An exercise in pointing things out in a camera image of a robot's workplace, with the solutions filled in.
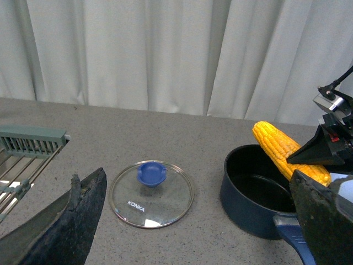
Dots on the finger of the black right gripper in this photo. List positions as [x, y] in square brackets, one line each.
[325, 218]

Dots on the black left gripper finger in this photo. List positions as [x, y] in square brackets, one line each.
[63, 232]

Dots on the black second arm gripper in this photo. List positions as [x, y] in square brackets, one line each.
[332, 143]

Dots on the yellow corn cob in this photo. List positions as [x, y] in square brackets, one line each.
[278, 146]

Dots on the glass lid blue knob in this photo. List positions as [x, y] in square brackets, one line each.
[151, 194]

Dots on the light blue plate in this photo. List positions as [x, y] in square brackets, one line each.
[342, 185]

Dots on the dark blue saucepan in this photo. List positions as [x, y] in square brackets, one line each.
[257, 198]

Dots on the green dish rack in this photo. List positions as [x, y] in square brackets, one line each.
[25, 152]

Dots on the white curtain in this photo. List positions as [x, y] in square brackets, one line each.
[255, 60]

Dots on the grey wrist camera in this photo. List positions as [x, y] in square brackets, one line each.
[332, 103]

